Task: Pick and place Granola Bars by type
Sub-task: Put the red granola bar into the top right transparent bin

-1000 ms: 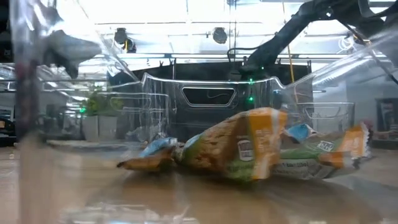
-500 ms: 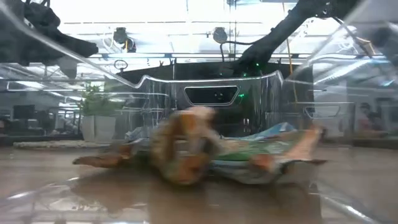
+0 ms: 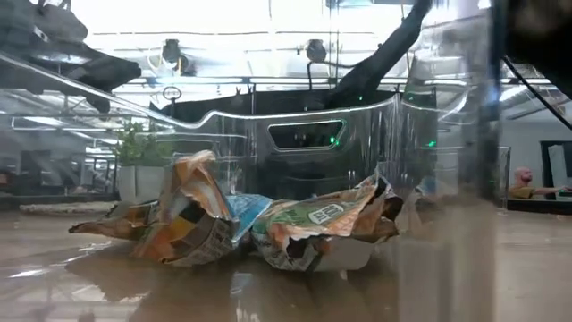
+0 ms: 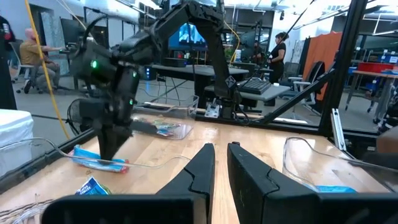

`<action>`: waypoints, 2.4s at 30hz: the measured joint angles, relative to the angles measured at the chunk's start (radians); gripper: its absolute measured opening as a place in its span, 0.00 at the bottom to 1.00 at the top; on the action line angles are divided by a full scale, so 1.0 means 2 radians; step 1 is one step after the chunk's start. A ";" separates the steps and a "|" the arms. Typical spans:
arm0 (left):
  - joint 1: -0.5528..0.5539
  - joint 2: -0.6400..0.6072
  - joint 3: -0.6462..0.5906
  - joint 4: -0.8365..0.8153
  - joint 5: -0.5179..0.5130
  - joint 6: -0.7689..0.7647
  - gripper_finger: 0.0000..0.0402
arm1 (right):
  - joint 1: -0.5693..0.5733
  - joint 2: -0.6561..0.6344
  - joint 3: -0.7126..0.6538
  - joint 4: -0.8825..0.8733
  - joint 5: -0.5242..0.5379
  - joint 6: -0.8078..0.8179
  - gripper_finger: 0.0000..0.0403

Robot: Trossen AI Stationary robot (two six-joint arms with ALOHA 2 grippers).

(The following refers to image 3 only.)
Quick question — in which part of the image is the clear plastic bin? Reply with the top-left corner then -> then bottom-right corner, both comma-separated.
136,131 -> 247,202
0,0 -> 510,322

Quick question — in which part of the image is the green plant in white pot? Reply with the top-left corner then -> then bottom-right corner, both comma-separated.
114,120 -> 175,205

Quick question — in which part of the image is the round woven wicker placemat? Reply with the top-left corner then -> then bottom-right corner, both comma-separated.
20,201 -> 120,216

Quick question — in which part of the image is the round dark ceiling fixture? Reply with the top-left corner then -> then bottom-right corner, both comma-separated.
305,38 -> 329,64
160,38 -> 197,77

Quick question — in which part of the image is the person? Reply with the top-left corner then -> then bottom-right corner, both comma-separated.
508,166 -> 572,200

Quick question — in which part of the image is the green brown wrapper granola bar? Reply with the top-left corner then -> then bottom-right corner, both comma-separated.
251,171 -> 404,273

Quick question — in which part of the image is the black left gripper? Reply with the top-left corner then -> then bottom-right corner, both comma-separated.
0,0 -> 142,93

